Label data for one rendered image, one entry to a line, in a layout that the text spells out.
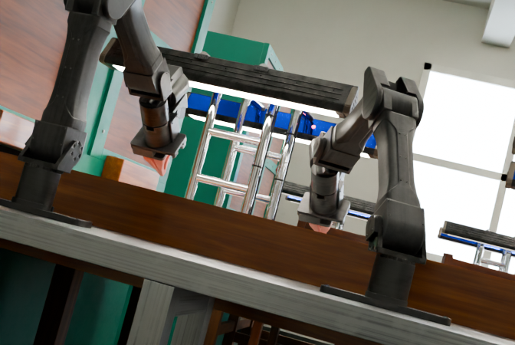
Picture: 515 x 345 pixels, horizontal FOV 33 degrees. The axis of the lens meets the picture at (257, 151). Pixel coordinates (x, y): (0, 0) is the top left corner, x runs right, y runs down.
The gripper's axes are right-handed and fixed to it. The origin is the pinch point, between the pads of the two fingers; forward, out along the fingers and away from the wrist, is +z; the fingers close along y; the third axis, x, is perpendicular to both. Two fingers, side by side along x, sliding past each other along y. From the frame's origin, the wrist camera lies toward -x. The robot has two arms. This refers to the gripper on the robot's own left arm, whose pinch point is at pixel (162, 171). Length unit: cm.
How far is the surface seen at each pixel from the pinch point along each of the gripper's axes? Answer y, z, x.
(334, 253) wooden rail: -43.9, -9.1, 18.3
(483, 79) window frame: -32, 284, -452
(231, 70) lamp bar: -5.1, -8.5, -28.2
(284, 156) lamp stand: -12, 31, -46
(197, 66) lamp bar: 3.3, -8.4, -27.5
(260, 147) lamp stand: -11.5, 13.5, -28.8
